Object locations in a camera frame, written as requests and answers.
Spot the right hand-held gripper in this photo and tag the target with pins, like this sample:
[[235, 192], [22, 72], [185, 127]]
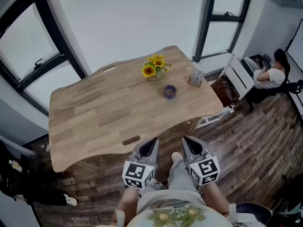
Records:
[[204, 171]]

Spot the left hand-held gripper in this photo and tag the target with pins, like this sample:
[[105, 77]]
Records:
[[138, 171]]

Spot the purple tape roll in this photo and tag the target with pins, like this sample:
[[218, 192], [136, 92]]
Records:
[[165, 94]]

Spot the person's left forearm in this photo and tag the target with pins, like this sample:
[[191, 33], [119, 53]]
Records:
[[129, 200]]

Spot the person's right forearm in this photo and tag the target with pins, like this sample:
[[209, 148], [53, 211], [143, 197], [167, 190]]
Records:
[[216, 195]]

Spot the person's white shoe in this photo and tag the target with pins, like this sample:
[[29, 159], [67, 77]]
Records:
[[177, 156]]

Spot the person's grey trousers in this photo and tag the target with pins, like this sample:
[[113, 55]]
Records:
[[181, 176]]

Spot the brown leather bag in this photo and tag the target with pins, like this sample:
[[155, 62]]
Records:
[[223, 91]]

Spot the person's floral print shirt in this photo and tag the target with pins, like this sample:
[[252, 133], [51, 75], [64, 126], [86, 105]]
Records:
[[170, 212]]

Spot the wooden card holder block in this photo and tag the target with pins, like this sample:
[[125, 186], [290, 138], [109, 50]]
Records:
[[196, 79]]

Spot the sunflower bouquet in vase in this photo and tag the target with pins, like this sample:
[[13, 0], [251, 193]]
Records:
[[149, 70]]

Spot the white slatted chair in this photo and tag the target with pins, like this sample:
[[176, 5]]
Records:
[[239, 77]]

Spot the yellow label bottle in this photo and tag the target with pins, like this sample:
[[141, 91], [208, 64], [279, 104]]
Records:
[[16, 166]]

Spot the black framed window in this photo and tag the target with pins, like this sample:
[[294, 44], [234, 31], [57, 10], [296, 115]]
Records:
[[225, 20], [23, 44]]

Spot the grey pole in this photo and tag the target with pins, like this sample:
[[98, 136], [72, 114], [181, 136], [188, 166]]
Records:
[[14, 145]]

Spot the white board on stand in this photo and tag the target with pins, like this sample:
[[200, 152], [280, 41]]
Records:
[[296, 48]]

